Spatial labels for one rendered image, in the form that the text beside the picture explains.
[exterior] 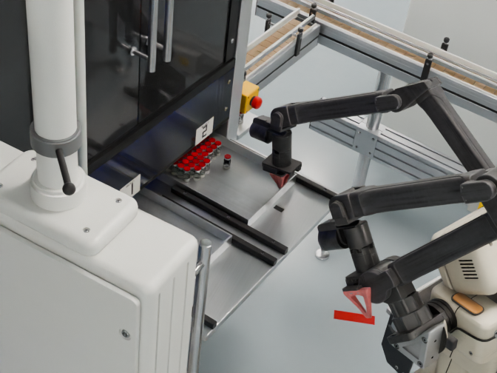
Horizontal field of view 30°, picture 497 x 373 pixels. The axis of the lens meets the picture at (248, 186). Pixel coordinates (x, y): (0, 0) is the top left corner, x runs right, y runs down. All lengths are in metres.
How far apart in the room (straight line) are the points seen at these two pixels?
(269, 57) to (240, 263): 0.95
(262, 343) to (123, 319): 1.91
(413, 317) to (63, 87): 0.95
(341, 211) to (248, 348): 1.52
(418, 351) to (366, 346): 1.49
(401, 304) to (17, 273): 0.82
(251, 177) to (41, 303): 1.19
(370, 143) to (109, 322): 2.14
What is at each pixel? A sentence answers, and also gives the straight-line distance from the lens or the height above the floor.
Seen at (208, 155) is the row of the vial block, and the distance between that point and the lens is 2.82.
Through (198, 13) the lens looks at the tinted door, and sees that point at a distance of 2.46.
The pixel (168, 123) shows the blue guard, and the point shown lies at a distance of 2.54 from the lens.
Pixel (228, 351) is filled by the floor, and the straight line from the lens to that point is 3.47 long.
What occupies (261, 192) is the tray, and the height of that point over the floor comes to 0.88.
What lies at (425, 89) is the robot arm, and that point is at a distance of 2.34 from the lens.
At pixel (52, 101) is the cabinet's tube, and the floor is 1.81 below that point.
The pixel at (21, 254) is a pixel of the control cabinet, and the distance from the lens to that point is 1.71.
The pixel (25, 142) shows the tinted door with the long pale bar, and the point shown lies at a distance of 2.09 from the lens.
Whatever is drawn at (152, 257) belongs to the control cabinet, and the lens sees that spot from 1.62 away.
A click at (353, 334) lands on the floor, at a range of 3.60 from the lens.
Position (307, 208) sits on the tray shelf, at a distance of 2.74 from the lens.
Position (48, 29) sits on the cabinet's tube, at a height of 1.95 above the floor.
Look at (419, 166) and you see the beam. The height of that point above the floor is 0.50.
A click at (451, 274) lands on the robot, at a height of 1.26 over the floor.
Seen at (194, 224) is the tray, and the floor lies 0.88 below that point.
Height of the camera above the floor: 2.72
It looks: 42 degrees down
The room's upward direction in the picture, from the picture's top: 8 degrees clockwise
